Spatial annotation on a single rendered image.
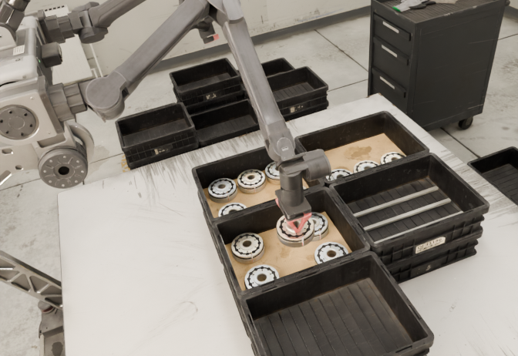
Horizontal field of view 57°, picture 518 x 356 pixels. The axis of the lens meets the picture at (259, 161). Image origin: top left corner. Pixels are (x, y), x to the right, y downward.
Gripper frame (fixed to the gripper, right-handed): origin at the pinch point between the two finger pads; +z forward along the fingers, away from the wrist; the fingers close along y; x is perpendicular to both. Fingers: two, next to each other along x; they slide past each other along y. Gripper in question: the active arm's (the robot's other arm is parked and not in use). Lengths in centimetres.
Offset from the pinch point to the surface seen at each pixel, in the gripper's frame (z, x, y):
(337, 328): 21.4, -2.8, -21.1
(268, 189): 22.1, -4.3, 39.1
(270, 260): 21.8, 6.1, 8.0
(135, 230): 36, 47, 53
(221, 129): 69, -9, 151
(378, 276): 15.8, -18.7, -13.8
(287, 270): 21.7, 2.7, 2.0
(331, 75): 107, -124, 240
